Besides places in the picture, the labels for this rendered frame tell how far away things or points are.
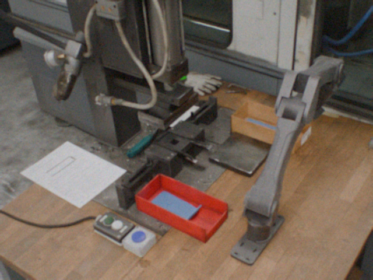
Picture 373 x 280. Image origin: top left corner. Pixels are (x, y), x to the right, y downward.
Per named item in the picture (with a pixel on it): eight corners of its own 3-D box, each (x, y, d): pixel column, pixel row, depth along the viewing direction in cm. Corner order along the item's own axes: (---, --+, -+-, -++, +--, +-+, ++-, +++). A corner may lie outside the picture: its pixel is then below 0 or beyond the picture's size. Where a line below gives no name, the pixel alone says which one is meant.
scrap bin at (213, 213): (205, 244, 134) (204, 229, 131) (137, 209, 147) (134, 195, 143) (228, 217, 142) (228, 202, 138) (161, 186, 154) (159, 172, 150)
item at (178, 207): (187, 226, 139) (186, 219, 138) (148, 204, 147) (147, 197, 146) (202, 212, 144) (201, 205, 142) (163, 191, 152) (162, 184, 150)
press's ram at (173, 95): (168, 139, 145) (158, 48, 126) (104, 114, 157) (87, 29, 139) (201, 109, 156) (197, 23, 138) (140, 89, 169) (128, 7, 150)
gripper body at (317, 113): (299, 91, 160) (312, 77, 154) (322, 113, 159) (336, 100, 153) (290, 100, 156) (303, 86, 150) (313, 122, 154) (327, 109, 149)
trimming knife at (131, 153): (126, 157, 167) (133, 160, 165) (125, 152, 166) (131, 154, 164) (157, 131, 178) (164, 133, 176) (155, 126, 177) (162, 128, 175)
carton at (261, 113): (294, 156, 163) (295, 137, 159) (230, 133, 176) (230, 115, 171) (310, 136, 171) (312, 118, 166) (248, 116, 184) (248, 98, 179)
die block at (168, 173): (171, 180, 156) (169, 163, 152) (147, 170, 161) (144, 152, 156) (206, 147, 169) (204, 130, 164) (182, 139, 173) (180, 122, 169)
